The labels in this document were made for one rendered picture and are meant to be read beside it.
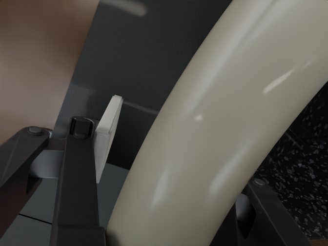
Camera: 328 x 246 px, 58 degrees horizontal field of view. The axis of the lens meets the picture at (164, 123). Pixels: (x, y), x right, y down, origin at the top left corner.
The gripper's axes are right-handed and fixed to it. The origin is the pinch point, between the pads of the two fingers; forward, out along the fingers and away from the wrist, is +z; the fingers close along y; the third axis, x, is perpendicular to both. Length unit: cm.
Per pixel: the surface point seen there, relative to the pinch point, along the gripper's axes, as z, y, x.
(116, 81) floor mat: 84, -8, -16
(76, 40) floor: 87, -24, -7
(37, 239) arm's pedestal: 40, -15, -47
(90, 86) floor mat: 85, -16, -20
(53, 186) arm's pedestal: 62, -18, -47
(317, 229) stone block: 14.9, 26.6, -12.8
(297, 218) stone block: 17.7, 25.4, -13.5
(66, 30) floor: 87, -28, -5
